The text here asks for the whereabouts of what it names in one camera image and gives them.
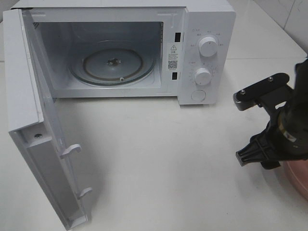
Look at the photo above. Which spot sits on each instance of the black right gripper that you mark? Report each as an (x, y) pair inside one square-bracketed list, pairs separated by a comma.
[(285, 137)]

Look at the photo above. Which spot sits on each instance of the pink round plate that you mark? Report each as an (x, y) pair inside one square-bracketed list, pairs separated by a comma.
[(297, 174)]

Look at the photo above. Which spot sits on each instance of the round white door release button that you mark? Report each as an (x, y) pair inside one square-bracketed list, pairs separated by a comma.
[(198, 95)]

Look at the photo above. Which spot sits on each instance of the white timer knob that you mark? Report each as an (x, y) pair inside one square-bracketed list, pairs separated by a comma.
[(202, 76)]

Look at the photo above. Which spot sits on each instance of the white microwave door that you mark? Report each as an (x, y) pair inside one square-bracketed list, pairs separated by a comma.
[(33, 123)]

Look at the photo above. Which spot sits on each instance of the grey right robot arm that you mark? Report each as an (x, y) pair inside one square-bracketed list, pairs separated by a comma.
[(302, 84)]

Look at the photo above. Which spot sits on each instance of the upper white power knob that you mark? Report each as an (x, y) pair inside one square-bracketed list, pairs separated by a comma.
[(208, 46)]

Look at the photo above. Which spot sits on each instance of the white microwave oven body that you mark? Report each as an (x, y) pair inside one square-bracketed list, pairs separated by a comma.
[(66, 23)]

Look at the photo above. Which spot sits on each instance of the white warning label sticker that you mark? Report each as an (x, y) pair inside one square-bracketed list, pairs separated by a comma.
[(173, 56)]

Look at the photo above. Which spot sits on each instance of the glass microwave turntable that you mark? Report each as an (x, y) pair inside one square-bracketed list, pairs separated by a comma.
[(112, 62)]

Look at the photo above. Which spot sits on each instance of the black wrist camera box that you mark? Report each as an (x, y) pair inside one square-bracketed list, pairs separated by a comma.
[(267, 93)]

